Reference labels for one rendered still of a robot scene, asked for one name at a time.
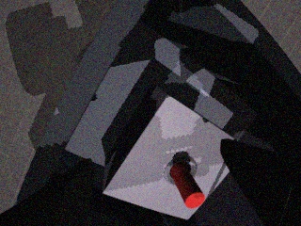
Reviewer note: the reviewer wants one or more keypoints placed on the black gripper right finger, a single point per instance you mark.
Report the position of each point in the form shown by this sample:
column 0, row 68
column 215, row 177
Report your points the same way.
column 271, row 181

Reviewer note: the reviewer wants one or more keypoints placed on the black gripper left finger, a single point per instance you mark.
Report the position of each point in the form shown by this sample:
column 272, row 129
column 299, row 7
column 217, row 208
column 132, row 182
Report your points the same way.
column 64, row 202

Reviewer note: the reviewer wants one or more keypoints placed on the red peg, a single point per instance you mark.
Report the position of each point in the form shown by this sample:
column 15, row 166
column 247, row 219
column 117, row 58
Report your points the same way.
column 187, row 185

